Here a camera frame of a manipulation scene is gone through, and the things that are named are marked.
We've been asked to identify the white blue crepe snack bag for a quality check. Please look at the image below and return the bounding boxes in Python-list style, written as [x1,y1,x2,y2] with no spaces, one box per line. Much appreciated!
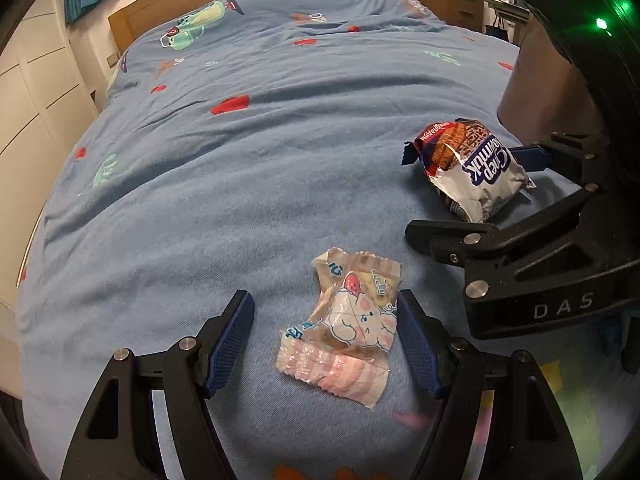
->
[401,118,536,223]

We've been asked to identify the pink clear candy packet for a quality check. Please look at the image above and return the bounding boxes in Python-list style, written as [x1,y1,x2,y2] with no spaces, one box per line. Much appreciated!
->
[276,247,401,408]

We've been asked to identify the black hanging bag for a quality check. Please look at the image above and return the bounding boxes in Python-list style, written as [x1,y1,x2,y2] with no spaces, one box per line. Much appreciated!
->
[485,13,510,42]

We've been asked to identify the blue patterned bed duvet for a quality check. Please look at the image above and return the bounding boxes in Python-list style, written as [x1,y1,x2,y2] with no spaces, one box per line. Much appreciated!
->
[17,0,520,479]

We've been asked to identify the white wardrobe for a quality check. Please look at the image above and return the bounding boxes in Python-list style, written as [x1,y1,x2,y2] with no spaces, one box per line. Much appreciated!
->
[0,0,106,398]

